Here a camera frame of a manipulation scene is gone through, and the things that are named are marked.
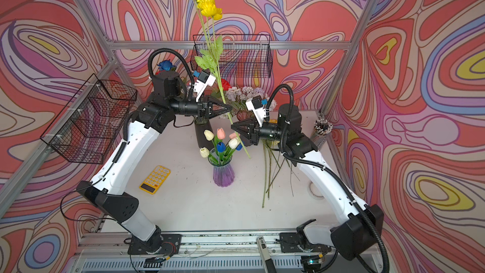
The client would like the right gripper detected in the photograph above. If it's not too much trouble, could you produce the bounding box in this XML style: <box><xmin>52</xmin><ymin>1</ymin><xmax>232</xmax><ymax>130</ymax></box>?
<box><xmin>232</xmin><ymin>116</ymin><xmax>288</xmax><ymax>147</ymax></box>

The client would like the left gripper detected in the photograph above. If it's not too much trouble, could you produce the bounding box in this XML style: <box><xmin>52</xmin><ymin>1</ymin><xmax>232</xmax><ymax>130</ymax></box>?
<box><xmin>167</xmin><ymin>95</ymin><xmax>230</xmax><ymax>125</ymax></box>

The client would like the yellow poppy spray stem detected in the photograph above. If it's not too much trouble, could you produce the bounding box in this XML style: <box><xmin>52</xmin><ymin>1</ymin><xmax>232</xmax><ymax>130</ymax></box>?
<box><xmin>261</xmin><ymin>140</ymin><xmax>268</xmax><ymax>209</ymax></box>

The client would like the pale yellow rose spray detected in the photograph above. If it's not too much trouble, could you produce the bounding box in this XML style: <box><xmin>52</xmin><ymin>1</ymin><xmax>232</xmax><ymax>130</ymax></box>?
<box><xmin>263</xmin><ymin>140</ymin><xmax>285</xmax><ymax>200</ymax></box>

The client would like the purple glass tulip vase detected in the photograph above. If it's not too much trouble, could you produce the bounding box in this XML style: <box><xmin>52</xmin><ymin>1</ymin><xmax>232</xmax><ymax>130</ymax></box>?
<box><xmin>208</xmin><ymin>153</ymin><xmax>235</xmax><ymax>187</ymax></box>

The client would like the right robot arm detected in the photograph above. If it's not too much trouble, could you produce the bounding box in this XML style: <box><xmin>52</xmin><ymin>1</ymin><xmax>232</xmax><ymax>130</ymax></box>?
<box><xmin>231</xmin><ymin>84</ymin><xmax>390</xmax><ymax>272</ymax></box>

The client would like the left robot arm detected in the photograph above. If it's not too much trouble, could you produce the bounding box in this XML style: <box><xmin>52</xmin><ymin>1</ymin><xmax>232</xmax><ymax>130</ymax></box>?
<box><xmin>75</xmin><ymin>48</ymin><xmax>231</xmax><ymax>254</ymax></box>

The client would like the red grey glass vase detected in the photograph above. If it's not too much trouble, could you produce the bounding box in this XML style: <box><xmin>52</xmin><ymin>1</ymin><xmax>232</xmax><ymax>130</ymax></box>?
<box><xmin>236</xmin><ymin>110</ymin><xmax>253</xmax><ymax>121</ymax></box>

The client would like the black vase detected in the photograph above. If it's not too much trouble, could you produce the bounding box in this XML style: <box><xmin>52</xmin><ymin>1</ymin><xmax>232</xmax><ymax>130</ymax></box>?
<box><xmin>194</xmin><ymin>118</ymin><xmax>213</xmax><ymax>150</ymax></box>

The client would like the yellow and lilac bouquet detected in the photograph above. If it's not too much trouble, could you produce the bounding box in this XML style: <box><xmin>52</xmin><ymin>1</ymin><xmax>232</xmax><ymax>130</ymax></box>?
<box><xmin>224</xmin><ymin>87</ymin><xmax>270</xmax><ymax>114</ymax></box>

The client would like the blue tulip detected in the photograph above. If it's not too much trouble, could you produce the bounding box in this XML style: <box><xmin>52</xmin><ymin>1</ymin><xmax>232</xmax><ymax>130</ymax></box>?
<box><xmin>216</xmin><ymin>142</ymin><xmax>226</xmax><ymax>153</ymax></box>

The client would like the tulip bunch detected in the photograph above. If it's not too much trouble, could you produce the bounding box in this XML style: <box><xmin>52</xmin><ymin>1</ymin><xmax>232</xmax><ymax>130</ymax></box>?
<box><xmin>200</xmin><ymin>128</ymin><xmax>243</xmax><ymax>166</ymax></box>

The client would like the mixed rose bouquet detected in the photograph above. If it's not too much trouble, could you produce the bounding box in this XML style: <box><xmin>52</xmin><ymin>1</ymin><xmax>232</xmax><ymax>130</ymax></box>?
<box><xmin>155</xmin><ymin>59</ymin><xmax>232</xmax><ymax>91</ymax></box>

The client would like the patterned pen cup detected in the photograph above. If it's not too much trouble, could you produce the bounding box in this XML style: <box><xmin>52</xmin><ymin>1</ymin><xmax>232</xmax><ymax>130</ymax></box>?
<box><xmin>310</xmin><ymin>116</ymin><xmax>333</xmax><ymax>149</ymax></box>

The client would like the white tape roll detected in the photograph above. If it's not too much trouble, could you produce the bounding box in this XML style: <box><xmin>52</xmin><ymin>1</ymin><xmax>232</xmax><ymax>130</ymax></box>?
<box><xmin>307</xmin><ymin>182</ymin><xmax>325</xmax><ymax>200</ymax></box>

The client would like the yellow calculator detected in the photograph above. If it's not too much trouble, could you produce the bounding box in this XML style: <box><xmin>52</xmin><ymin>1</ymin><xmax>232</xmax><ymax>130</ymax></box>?
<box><xmin>139</xmin><ymin>165</ymin><xmax>171</xmax><ymax>195</ymax></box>

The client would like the back black wire basket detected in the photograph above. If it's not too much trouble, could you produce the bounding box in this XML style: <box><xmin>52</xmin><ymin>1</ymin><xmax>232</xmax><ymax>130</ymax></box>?
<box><xmin>190</xmin><ymin>33</ymin><xmax>273</xmax><ymax>79</ymax></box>

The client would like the black wire basket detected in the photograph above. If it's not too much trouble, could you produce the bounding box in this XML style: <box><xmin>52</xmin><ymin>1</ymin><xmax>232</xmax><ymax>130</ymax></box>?
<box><xmin>40</xmin><ymin>74</ymin><xmax>138</xmax><ymax>164</ymax></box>
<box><xmin>190</xmin><ymin>33</ymin><xmax>273</xmax><ymax>79</ymax></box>

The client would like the tool on front rail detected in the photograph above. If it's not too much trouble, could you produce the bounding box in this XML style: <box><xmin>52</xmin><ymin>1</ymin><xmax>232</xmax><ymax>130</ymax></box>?
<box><xmin>256</xmin><ymin>236</ymin><xmax>277</xmax><ymax>273</ymax></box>

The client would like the left black wire basket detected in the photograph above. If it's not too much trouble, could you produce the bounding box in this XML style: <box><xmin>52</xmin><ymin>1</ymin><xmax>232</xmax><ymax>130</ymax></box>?
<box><xmin>40</xmin><ymin>74</ymin><xmax>138</xmax><ymax>164</ymax></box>

